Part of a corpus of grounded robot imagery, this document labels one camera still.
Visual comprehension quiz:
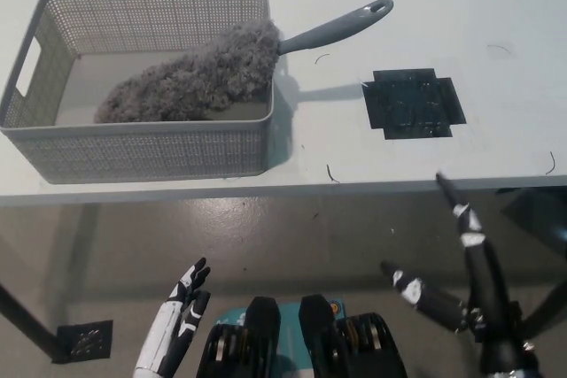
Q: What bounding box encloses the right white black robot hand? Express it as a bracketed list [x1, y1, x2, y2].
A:
[379, 171, 553, 374]

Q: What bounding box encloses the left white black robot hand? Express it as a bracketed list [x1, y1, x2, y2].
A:
[132, 257, 212, 378]

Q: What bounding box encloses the grey fluffy duster with handle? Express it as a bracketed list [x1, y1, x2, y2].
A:
[93, 0, 394, 124]

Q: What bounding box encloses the black teal robot body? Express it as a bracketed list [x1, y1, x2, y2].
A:
[201, 293, 408, 378]

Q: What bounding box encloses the black tape patch on desk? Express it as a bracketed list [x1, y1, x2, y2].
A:
[361, 67, 467, 141]

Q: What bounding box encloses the black table leg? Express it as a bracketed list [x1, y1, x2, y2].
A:
[522, 258, 567, 340]
[0, 281, 61, 364]

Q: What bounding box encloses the grey perforated plastic basket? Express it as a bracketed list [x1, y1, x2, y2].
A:
[0, 0, 275, 185]

